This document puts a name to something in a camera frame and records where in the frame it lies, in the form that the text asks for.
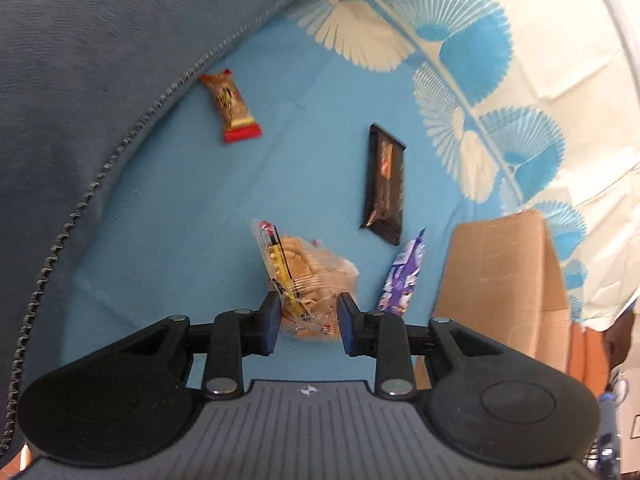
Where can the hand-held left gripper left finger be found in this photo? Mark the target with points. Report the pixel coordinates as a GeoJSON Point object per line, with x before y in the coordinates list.
{"type": "Point", "coordinates": [271, 322]}

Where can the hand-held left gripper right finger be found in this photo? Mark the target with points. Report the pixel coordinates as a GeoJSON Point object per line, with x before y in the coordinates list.
{"type": "Point", "coordinates": [346, 324]}

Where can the clear biscuit packet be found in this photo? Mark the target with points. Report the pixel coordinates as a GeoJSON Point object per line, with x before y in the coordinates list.
{"type": "Point", "coordinates": [310, 270]}

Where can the brown cardboard box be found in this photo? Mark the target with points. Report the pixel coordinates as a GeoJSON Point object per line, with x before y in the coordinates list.
{"type": "Point", "coordinates": [500, 285]}

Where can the purple candy packet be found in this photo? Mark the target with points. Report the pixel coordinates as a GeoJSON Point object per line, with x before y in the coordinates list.
{"type": "Point", "coordinates": [404, 275]}

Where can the black chocolate bar packet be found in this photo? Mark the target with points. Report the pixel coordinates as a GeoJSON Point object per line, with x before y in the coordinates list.
{"type": "Point", "coordinates": [386, 185]}

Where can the brown red-ended snack bar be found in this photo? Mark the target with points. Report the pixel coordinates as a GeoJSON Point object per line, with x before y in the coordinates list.
{"type": "Point", "coordinates": [230, 105]}

